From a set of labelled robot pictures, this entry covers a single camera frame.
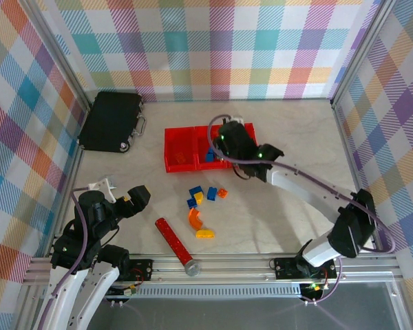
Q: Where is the orange curved lego piece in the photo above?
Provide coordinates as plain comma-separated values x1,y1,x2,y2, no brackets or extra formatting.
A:
188,208,207,230

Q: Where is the red glitter tube silver cap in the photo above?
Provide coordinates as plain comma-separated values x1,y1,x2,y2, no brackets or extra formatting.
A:
153,217,201,278

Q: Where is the black carrying case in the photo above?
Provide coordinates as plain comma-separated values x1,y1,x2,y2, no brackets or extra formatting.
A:
77,90,149,155

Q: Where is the plaid cloth backdrop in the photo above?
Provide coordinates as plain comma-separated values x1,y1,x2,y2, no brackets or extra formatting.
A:
0,0,89,330
333,0,413,330
43,0,383,103

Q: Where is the grey metal plate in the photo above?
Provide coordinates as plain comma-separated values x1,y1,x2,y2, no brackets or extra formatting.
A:
89,297,403,330

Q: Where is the aluminium table side rail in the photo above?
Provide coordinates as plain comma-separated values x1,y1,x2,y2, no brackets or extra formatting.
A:
44,102,92,259
330,98,383,255

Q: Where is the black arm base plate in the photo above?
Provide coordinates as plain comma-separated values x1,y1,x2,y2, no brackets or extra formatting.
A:
273,256,339,280
129,258,155,282

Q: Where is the aluminium frame rail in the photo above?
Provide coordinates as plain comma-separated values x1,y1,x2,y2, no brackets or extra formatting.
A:
22,254,405,287

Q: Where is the grey slotted cable duct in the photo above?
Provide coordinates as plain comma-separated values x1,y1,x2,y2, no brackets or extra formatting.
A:
116,287,306,300

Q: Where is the aluminium frame post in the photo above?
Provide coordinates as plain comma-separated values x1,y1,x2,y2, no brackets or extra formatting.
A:
19,0,92,113
329,0,400,108

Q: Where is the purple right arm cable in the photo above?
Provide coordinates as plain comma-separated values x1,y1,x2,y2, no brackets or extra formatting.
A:
208,113,396,305

